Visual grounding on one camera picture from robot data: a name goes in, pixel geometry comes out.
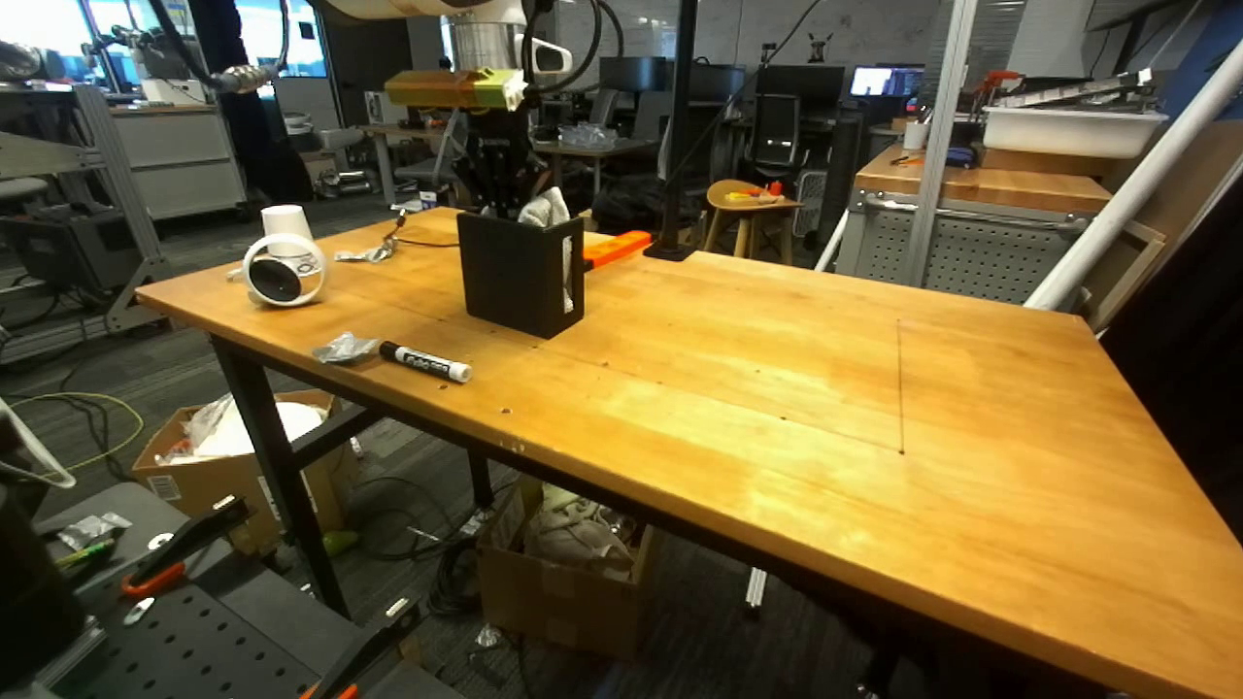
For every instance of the cardboard box with rags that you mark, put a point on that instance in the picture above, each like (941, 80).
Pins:
(564, 582)

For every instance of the white cloth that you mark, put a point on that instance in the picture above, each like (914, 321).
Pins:
(545, 212)

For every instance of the small round dark table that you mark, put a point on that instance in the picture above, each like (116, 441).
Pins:
(586, 145)

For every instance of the orange and black block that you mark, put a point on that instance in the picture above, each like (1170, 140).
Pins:
(620, 248)

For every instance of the lit computer monitor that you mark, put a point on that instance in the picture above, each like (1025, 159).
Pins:
(872, 84)

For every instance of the grey metal shelf rack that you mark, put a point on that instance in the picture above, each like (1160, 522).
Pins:
(80, 219)

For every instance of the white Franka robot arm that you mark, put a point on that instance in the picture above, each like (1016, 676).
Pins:
(488, 40)

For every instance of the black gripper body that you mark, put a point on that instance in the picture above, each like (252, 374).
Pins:
(498, 145)

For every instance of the black table leg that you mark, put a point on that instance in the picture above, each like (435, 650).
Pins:
(275, 467)

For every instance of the white plastic bin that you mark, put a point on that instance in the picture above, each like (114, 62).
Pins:
(1073, 131)

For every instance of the black vertical pole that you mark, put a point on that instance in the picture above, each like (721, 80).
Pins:
(677, 116)

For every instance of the small crumpled foil piece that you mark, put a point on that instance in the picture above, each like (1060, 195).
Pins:
(343, 346)

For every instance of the white drawer cabinet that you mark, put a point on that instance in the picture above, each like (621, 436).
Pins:
(180, 159)

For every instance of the wooden workbench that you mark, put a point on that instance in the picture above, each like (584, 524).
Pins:
(982, 181)

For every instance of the white slanted pole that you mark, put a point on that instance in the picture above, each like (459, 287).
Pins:
(1138, 181)

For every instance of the grey pegboard panel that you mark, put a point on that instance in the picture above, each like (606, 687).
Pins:
(982, 252)

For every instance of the grey metal post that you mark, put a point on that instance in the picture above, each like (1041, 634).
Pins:
(938, 131)

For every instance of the black marker with white label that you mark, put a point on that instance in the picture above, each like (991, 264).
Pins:
(426, 364)

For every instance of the round wooden stool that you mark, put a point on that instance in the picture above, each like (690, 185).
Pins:
(745, 201)

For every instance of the black orange bar clamp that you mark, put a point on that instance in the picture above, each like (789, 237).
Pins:
(180, 545)
(362, 645)

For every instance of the black perforated board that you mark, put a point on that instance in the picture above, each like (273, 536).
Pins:
(217, 645)

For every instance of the black perforated box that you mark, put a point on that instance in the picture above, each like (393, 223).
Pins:
(516, 278)

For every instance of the cardboard box with plastic bag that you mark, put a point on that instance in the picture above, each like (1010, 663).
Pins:
(217, 487)

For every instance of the white VR controller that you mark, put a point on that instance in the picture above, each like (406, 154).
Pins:
(279, 271)

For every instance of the white cup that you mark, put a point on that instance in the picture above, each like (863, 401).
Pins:
(283, 223)

